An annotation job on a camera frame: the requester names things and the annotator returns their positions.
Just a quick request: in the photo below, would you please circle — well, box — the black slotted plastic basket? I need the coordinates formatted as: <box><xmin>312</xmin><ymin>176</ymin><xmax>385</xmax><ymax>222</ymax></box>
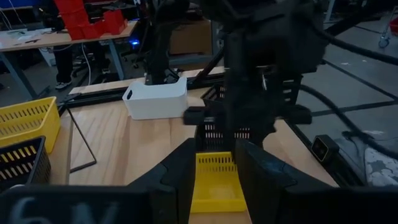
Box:
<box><xmin>0</xmin><ymin>136</ymin><xmax>52</xmax><ymax>191</ymax></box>
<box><xmin>198</xmin><ymin>79</ymin><xmax>304</xmax><ymax>152</ymax></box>

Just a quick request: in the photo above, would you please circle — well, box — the white plastic bin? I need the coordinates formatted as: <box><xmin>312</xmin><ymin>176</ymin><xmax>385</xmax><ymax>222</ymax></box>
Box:
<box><xmin>122</xmin><ymin>77</ymin><xmax>188</xmax><ymax>121</ymax></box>

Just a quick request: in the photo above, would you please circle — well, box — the wooden desk with grey legs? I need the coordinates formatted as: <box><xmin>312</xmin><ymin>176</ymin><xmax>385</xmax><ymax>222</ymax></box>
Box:
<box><xmin>0</xmin><ymin>21</ymin><xmax>139</xmax><ymax>101</ymax></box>

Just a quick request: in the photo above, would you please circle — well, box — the red storage bins stack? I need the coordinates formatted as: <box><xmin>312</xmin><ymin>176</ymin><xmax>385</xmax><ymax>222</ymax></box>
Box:
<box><xmin>53</xmin><ymin>0</ymin><xmax>129</xmax><ymax>41</ymax></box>

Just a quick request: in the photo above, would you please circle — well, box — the black diagonal frame strut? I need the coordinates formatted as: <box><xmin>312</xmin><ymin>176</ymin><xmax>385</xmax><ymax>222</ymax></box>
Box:
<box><xmin>189</xmin><ymin>46</ymin><xmax>225</xmax><ymax>85</ymax></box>

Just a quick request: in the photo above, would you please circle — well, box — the person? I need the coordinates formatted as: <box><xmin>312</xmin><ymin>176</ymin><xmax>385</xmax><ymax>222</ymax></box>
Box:
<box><xmin>52</xmin><ymin>40</ymin><xmax>111</xmax><ymax>90</ymax></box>

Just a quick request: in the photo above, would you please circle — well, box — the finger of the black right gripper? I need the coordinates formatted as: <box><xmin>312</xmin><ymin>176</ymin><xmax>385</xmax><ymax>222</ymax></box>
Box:
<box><xmin>224</xmin><ymin>123</ymin><xmax>239</xmax><ymax>154</ymax></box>
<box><xmin>250</xmin><ymin>123</ymin><xmax>277</xmax><ymax>147</ymax></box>

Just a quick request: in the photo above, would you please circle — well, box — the white hanging cable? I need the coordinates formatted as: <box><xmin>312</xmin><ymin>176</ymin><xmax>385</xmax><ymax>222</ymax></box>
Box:
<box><xmin>80</xmin><ymin>43</ymin><xmax>93</xmax><ymax>86</ymax></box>

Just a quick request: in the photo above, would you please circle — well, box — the black aluminium table frame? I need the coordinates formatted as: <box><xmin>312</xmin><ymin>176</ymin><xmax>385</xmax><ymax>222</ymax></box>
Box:
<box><xmin>57</xmin><ymin>67</ymin><xmax>368</xmax><ymax>187</ymax></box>

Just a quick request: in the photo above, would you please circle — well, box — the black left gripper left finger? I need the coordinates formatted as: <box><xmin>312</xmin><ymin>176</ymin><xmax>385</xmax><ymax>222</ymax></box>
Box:
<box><xmin>129</xmin><ymin>138</ymin><xmax>197</xmax><ymax>224</ymax></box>

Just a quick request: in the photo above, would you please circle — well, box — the small black table camera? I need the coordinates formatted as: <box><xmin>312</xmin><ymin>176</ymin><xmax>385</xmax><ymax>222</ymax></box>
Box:
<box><xmin>310</xmin><ymin>134</ymin><xmax>340</xmax><ymax>163</ymax></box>

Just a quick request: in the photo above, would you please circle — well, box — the yellow slotted plastic basket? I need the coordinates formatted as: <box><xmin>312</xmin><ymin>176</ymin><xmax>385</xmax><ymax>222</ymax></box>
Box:
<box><xmin>190</xmin><ymin>151</ymin><xmax>248</xmax><ymax>214</ymax></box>
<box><xmin>0</xmin><ymin>96</ymin><xmax>62</xmax><ymax>153</ymax></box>

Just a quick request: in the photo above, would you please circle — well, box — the blue storage crate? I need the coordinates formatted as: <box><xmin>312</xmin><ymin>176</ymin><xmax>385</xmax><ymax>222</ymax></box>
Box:
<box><xmin>0</xmin><ymin>0</ymin><xmax>43</xmax><ymax>9</ymax></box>

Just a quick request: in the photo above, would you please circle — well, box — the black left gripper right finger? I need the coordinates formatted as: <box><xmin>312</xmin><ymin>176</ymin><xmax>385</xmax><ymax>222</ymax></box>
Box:
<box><xmin>234</xmin><ymin>139</ymin><xmax>299</xmax><ymax>224</ymax></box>

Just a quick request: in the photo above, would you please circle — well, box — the large cardboard box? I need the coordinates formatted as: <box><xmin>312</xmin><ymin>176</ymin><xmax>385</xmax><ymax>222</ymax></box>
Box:
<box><xmin>169</xmin><ymin>19</ymin><xmax>214</xmax><ymax>56</ymax></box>

